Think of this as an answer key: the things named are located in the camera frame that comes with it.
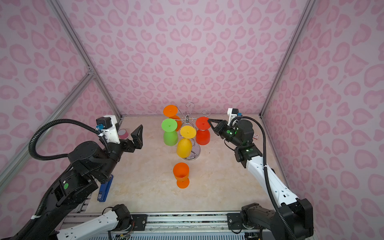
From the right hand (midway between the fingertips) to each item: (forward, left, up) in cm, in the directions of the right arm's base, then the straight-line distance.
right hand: (208, 120), depth 69 cm
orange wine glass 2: (+9, +19, -3) cm, 21 cm away
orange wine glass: (-14, +14, -26) cm, 32 cm away
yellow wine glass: (-7, +11, -10) cm, 17 cm away
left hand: (-11, +29, +10) cm, 33 cm away
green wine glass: (-1, +19, -10) cm, 21 cm away
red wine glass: (-2, +2, -10) cm, 10 cm away
